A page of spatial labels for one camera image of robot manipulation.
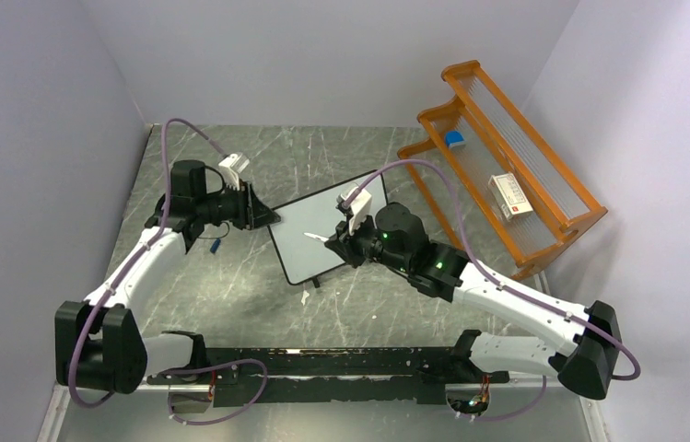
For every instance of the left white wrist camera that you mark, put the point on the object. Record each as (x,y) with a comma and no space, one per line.
(230,167)

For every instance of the orange wooden rack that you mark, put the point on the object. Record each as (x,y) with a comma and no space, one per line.
(500,139)

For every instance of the blue marker cap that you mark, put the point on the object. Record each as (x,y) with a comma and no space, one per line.
(215,245)

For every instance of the blue eraser on rack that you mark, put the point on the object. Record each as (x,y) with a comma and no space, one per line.
(454,139)

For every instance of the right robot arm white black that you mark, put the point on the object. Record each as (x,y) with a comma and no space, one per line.
(576,344)

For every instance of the white red small box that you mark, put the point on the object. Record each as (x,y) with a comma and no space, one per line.
(511,200)

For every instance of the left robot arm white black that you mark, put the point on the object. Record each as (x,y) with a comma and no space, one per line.
(98,344)

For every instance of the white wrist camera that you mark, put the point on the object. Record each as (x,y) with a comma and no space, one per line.
(230,167)
(355,204)

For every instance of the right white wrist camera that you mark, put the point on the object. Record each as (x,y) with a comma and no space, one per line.
(355,204)

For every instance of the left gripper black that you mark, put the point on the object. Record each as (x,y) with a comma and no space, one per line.
(249,209)

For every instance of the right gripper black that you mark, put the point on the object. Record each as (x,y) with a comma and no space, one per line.
(346,250)

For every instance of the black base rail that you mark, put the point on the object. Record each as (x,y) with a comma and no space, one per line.
(423,375)

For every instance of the white marker pen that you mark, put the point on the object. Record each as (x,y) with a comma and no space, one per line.
(315,236)

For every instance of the white board black frame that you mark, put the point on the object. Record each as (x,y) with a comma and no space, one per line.
(302,257)

